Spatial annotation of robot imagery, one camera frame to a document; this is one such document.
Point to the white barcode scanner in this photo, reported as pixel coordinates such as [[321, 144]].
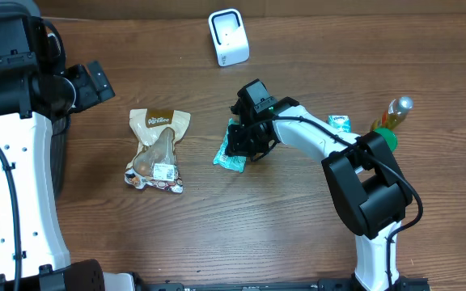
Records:
[[229, 37]]

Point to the small teal box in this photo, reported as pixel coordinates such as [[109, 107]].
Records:
[[340, 123]]

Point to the yellow oil bottle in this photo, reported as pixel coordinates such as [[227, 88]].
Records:
[[395, 114]]

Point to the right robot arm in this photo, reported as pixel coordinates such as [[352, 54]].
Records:
[[368, 189]]

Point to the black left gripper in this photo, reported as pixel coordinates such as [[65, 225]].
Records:
[[86, 95]]

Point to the beige Pantree snack pouch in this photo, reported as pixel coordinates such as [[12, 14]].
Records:
[[155, 165]]

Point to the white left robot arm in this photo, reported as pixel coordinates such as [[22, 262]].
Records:
[[33, 253]]

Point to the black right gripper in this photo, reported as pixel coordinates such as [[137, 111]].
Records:
[[243, 149]]

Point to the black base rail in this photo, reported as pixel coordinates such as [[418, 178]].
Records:
[[321, 285]]

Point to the green lid jar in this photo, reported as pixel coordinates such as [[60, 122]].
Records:
[[389, 136]]

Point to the teal snack packet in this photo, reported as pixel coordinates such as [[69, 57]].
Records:
[[234, 163]]

